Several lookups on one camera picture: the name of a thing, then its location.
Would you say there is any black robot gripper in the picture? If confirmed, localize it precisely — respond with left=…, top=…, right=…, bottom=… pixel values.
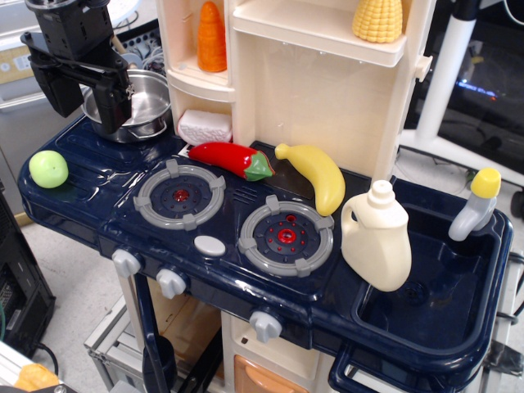
left=20, top=1, right=133, bottom=134

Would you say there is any cream toy detergent bottle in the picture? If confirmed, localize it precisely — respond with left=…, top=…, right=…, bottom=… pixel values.
left=341, top=180, right=412, bottom=292

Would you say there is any navy toy sink basin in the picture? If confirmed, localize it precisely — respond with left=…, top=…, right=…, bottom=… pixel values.
left=352, top=202, right=507, bottom=356

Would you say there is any stainless steel pot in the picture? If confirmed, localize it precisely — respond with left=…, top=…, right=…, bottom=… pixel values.
left=82, top=69, right=172, bottom=143

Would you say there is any green toy apple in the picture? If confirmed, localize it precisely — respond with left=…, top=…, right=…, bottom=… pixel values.
left=29, top=150, right=69, bottom=189

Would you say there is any orange toy carrot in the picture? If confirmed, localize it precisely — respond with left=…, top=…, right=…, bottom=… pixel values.
left=196, top=1, right=227, bottom=73

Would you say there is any left grey stove burner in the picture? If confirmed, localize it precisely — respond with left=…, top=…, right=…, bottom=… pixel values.
left=133, top=159, right=226, bottom=231

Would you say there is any grey stove burner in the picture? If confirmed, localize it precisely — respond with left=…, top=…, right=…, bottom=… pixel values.
left=133, top=159, right=226, bottom=231
left=237, top=195, right=335, bottom=278

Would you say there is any left grey stove knob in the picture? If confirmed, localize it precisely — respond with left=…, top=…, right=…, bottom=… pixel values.
left=111, top=249, right=141, bottom=278

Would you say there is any grey stove knob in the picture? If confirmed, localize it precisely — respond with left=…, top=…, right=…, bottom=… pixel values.
left=111, top=249, right=141, bottom=278
left=249, top=311, right=282, bottom=344
left=156, top=269, right=187, bottom=299

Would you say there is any red toy chili pepper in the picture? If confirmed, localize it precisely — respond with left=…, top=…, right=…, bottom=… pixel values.
left=188, top=142, right=275, bottom=182

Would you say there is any grey oval button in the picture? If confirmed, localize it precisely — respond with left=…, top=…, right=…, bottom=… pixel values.
left=193, top=235, right=226, bottom=257

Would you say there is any middle grey stove knob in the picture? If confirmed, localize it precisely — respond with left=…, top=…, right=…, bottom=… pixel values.
left=156, top=269, right=187, bottom=299

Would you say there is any cream toy kitchen shelf unit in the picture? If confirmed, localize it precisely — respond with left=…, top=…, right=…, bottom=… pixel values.
left=156, top=1, right=435, bottom=180

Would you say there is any black computer case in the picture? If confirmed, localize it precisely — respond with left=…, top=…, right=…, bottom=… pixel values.
left=1, top=197, right=56, bottom=357

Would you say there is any right grey stove burner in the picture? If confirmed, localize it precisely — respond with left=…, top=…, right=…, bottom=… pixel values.
left=237, top=195, right=335, bottom=278

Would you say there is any yellow toy banana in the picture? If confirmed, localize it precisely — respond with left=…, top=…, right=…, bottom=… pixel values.
left=274, top=143, right=346, bottom=216

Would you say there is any right grey stove knob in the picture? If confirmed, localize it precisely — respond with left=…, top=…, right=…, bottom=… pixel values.
left=249, top=311, right=282, bottom=344

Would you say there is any yellow toy corn cob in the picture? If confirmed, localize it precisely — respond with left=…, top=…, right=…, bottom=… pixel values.
left=352, top=0, right=403, bottom=43

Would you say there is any orange toy drawer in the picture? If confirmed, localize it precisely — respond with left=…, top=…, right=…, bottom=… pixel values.
left=234, top=355, right=308, bottom=393

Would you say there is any white pole stand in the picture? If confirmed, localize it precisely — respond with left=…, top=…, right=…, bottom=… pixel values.
left=400, top=1, right=523, bottom=186

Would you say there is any navy toy kitchen counter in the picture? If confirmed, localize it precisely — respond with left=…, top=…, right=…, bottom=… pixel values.
left=18, top=118, right=513, bottom=392

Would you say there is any grey yellow toy faucet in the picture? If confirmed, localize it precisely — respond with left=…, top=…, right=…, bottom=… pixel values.
left=448, top=167, right=502, bottom=242

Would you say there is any aluminium frame cart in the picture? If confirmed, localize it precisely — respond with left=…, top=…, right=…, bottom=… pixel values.
left=84, top=296, right=146, bottom=392

